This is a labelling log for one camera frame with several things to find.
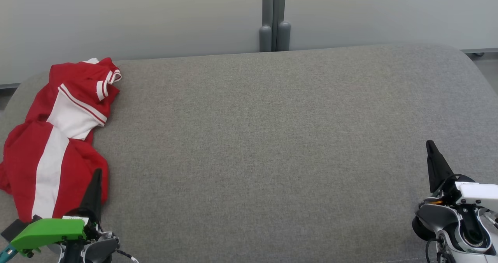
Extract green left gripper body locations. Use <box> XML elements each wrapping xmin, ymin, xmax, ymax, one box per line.
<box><xmin>11</xmin><ymin>216</ymin><xmax>101</xmax><ymax>256</ymax></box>

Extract grey partition post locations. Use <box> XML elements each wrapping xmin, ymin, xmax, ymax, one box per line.
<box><xmin>260</xmin><ymin>0</ymin><xmax>274</xmax><ymax>52</ymax></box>
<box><xmin>274</xmin><ymin>0</ymin><xmax>291</xmax><ymax>51</ymax></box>

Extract red shorts with white stripe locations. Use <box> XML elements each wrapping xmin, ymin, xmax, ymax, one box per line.
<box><xmin>0</xmin><ymin>119</ymin><xmax>109</xmax><ymax>223</ymax></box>

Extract left cable with teal plug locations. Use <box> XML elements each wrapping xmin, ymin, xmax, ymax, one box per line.
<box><xmin>0</xmin><ymin>244</ymin><xmax>17</xmax><ymax>260</ymax></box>

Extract braided black white cable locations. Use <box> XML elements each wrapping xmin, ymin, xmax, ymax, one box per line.
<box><xmin>116</xmin><ymin>249</ymin><xmax>139</xmax><ymax>263</ymax></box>

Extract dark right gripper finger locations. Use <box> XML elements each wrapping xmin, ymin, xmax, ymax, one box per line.
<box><xmin>426</xmin><ymin>140</ymin><xmax>454</xmax><ymax>193</ymax></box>

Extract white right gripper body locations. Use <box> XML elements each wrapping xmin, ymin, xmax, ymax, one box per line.
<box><xmin>438</xmin><ymin>174</ymin><xmax>498</xmax><ymax>213</ymax></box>

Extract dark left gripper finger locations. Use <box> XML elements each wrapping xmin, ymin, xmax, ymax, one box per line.
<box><xmin>80</xmin><ymin>168</ymin><xmax>102</xmax><ymax>221</ymax></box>

